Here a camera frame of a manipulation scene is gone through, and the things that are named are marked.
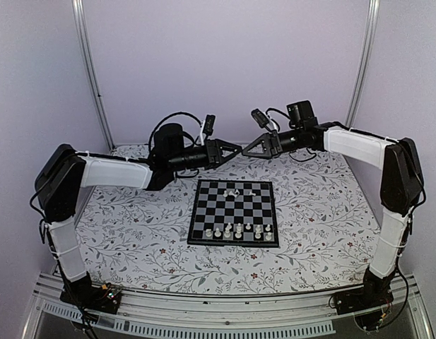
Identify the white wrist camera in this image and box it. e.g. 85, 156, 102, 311
199, 114, 216, 145
251, 109, 280, 132

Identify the floral patterned table mat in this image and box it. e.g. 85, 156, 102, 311
76, 150, 379, 295

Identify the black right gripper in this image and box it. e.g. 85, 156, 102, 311
242, 128, 303, 160

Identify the black and white chessboard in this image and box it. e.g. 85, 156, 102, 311
187, 179, 279, 248

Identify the aluminium frame post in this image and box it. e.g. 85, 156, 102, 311
71, 0, 115, 150
345, 0, 380, 127

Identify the right aluminium frame post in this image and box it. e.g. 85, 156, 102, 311
345, 0, 380, 127

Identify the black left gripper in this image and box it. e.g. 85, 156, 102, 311
170, 138, 244, 172

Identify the white piece showing black base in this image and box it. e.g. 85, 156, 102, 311
229, 189, 240, 198

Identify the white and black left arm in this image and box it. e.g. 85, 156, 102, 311
30, 123, 242, 307

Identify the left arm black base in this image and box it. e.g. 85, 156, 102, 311
60, 273, 122, 314

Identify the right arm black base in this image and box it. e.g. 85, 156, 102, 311
331, 273, 394, 331

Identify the aluminium front rail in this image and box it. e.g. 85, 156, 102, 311
22, 273, 436, 338

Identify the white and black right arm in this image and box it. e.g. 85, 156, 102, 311
242, 100, 426, 308

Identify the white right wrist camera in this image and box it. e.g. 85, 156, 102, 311
251, 109, 280, 132

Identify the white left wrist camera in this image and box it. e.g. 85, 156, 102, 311
199, 114, 216, 145

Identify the left aluminium frame post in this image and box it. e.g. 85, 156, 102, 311
71, 0, 115, 150

